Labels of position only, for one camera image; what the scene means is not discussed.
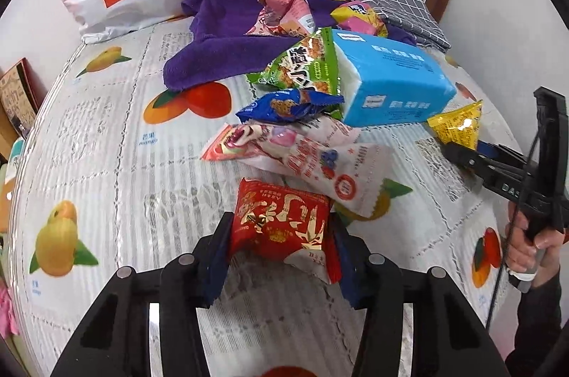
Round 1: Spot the yellow triangular snack packet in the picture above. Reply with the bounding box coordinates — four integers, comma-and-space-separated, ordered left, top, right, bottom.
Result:
426, 100, 484, 151

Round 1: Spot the white snack packet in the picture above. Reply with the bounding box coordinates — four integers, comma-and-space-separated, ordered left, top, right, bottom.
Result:
246, 135, 395, 219

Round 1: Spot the pink crumpled snack packet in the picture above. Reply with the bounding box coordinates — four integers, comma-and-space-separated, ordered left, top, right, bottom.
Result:
246, 0, 321, 39

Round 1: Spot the blue snack packet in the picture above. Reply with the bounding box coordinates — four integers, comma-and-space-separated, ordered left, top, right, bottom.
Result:
235, 88, 346, 124

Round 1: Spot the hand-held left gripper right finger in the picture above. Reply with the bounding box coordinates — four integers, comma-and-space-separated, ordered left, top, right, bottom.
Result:
326, 218, 510, 377

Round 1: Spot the person's right hand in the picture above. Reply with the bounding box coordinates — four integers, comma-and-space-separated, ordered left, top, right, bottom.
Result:
506, 212, 567, 289

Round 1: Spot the patterned book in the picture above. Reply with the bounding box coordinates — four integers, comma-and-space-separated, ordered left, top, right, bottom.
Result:
0, 58, 41, 138

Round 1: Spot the fruit print table cover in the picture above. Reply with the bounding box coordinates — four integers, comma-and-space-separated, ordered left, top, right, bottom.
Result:
9, 13, 525, 377

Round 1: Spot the green snack packet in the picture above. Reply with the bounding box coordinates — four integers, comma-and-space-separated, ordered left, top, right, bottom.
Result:
246, 27, 345, 96

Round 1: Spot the blue tissue pack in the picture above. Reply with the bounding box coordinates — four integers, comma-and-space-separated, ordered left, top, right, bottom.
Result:
331, 28, 458, 128

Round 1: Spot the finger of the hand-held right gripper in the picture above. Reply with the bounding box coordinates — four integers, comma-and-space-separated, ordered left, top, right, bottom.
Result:
478, 140, 534, 174
442, 141, 502, 190

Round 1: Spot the pink and yellow snack packet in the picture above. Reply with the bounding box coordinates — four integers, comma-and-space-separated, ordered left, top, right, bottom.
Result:
331, 1, 389, 38

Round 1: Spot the red snack packet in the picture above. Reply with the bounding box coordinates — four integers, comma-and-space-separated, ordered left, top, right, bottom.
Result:
226, 177, 344, 285

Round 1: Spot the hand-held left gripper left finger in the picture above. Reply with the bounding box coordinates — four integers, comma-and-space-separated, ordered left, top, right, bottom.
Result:
51, 212, 235, 377

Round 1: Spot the black cable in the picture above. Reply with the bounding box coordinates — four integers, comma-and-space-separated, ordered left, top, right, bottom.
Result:
484, 128, 541, 331

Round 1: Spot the person's right forearm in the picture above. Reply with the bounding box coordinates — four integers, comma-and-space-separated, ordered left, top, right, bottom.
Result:
504, 262, 569, 377

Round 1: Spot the purple towel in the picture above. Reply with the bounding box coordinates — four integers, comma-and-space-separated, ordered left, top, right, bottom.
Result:
162, 0, 419, 91

